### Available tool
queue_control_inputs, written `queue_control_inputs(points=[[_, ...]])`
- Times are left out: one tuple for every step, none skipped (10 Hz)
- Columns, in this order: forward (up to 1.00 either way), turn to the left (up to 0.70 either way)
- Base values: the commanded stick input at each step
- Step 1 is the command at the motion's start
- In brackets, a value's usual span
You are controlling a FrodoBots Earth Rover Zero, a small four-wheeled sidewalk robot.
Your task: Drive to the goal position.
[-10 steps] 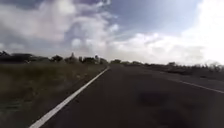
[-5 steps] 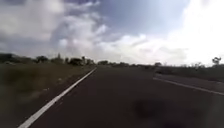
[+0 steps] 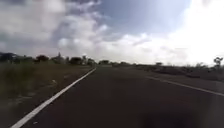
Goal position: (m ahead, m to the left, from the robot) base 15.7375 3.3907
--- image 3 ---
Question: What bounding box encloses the dark asphalt road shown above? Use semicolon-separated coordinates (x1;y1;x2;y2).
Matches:
0;65;224;128

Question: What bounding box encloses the row of trees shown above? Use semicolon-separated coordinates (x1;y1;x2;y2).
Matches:
0;51;134;67

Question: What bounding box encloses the white painted edge line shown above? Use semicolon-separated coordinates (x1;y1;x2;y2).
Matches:
10;67;98;128
145;76;224;98

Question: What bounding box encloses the scrubby grass verge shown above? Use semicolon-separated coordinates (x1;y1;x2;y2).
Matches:
133;63;224;83

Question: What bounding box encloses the dry grass verge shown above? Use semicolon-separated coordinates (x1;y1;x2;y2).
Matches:
0;61;94;101

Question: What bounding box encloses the tree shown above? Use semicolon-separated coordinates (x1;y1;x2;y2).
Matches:
213;56;224;68

